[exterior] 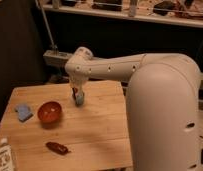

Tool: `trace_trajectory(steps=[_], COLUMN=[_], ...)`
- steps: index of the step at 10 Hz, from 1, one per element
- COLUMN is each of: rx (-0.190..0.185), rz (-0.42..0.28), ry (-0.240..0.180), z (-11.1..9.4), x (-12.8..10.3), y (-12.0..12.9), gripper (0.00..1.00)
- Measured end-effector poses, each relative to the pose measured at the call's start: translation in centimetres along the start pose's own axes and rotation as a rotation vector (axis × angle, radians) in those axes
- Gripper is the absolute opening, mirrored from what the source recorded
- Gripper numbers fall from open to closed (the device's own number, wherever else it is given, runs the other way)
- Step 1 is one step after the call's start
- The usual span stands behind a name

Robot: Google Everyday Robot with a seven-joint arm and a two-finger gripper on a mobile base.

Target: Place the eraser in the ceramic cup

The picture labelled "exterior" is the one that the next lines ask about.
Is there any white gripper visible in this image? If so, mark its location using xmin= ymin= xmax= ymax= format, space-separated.
xmin=69 ymin=77 xmax=84 ymax=106

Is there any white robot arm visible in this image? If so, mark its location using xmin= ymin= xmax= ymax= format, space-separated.
xmin=65 ymin=47 xmax=201 ymax=171

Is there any dark red oblong object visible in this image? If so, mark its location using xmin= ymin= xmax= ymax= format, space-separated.
xmin=46 ymin=142 xmax=69 ymax=155

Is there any grey metal pole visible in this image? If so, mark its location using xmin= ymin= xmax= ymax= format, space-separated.
xmin=36 ymin=0 xmax=58 ymax=52

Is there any white plastic bottle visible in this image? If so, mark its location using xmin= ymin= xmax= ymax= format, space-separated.
xmin=0 ymin=138 xmax=15 ymax=171

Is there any wooden shelf with clutter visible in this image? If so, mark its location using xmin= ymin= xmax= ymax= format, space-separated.
xmin=35 ymin=0 xmax=203 ymax=28

